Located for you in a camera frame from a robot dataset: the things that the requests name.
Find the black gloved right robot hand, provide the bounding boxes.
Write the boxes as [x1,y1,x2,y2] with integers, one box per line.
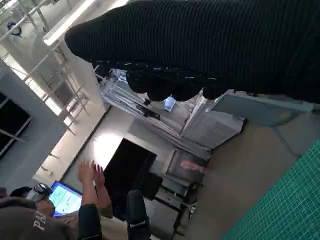
[64,0,320,105]

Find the white appliance with grille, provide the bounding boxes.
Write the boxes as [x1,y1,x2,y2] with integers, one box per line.
[179,94,249,153]

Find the white ceiling light bar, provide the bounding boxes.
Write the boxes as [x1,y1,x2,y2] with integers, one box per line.
[42,0,106,46]

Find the black office chair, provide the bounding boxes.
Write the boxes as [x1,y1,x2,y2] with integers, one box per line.
[124,189,152,240]

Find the green cutting mat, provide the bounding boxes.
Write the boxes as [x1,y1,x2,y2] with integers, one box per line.
[219,136,320,240]

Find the lit computer screen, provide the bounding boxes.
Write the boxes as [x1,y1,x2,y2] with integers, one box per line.
[48,181,83,217]

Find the dark window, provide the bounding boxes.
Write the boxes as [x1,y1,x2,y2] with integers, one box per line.
[0,91,33,161]

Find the person with cap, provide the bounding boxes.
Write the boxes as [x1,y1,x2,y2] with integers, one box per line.
[0,188,79,240]

